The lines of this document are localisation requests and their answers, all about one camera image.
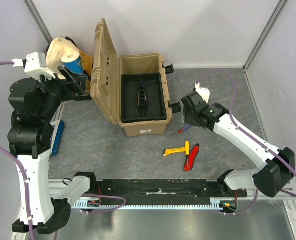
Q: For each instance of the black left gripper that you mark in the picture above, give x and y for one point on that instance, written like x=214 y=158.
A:
x=70 y=90

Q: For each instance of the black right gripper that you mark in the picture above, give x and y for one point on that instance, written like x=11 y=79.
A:
x=190 y=110

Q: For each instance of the blue red handled screwdriver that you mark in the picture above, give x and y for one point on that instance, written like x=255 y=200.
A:
x=181 y=130

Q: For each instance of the yellow handled screwdriver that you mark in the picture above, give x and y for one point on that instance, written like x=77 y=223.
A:
x=187 y=153

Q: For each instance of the tan plastic tool box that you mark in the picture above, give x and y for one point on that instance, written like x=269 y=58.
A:
x=105 y=82

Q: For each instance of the red box cutter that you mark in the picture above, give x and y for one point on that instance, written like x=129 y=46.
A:
x=190 y=160

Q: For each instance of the yellow box cutter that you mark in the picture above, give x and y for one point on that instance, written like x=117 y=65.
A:
x=170 y=151

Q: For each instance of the black tool box tray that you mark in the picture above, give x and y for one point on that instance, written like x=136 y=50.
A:
x=142 y=98

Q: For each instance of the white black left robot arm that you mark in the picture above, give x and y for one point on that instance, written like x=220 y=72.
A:
x=34 y=102

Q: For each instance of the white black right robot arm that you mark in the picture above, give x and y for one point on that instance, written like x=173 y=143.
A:
x=271 y=171

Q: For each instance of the tan leather tool bag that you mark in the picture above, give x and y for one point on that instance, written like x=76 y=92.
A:
x=58 y=47

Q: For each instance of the blue packaged tool card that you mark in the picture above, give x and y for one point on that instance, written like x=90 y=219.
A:
x=56 y=138

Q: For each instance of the blue paper towel roll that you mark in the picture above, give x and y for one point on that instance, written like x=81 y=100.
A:
x=73 y=62

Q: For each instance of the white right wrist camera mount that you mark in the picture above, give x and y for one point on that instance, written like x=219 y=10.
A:
x=204 y=93

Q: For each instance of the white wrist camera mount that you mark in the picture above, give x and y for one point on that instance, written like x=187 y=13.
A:
x=34 y=66
x=204 y=93

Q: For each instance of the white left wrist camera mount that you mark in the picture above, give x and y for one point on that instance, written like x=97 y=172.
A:
x=34 y=66

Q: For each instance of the grey slotted cable duct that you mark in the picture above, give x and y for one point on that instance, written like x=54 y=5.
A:
x=153 y=202

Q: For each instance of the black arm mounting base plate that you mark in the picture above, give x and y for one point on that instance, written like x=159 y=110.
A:
x=136 y=187

